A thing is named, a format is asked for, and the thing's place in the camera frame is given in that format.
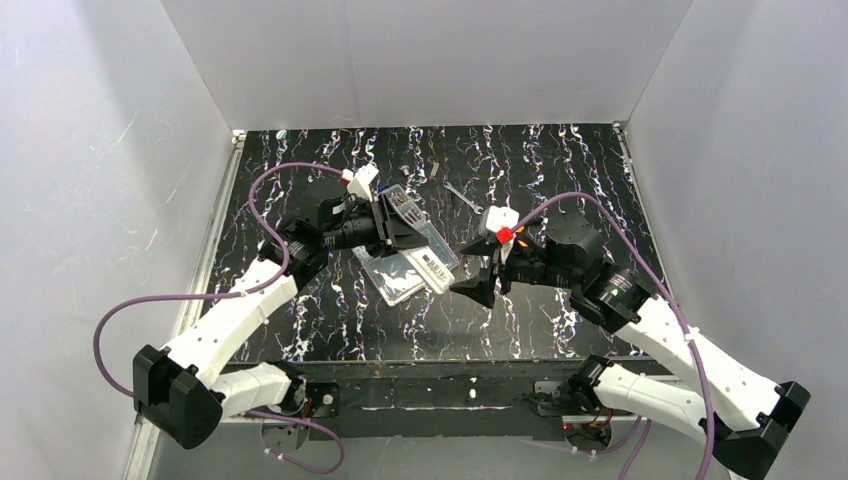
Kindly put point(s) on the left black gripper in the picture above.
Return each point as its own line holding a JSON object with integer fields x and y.
{"x": 381, "y": 223}

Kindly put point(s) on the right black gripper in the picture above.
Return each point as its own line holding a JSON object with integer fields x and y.
{"x": 499, "y": 269}

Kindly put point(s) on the white remote control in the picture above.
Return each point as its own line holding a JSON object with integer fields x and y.
{"x": 434, "y": 273}

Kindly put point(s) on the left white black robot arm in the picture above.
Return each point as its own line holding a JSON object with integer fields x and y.
{"x": 181, "y": 387}

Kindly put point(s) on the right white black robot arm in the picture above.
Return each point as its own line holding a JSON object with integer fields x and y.
{"x": 742, "y": 418}

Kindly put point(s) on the clear plastic screw box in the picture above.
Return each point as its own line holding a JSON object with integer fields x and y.
{"x": 393, "y": 276}

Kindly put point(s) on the silver open-end wrench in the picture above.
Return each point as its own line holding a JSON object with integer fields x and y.
{"x": 476, "y": 208}

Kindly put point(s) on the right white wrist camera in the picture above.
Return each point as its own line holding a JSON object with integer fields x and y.
{"x": 500, "y": 221}

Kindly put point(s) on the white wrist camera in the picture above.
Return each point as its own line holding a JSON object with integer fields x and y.
{"x": 500, "y": 221}
{"x": 359, "y": 182}

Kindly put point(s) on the orange handled pliers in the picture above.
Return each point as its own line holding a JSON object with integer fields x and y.
{"x": 520, "y": 237}

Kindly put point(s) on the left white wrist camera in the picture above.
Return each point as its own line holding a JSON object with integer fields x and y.
{"x": 359, "y": 182}

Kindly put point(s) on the black front mounting rail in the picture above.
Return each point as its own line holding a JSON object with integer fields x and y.
{"x": 455, "y": 398}

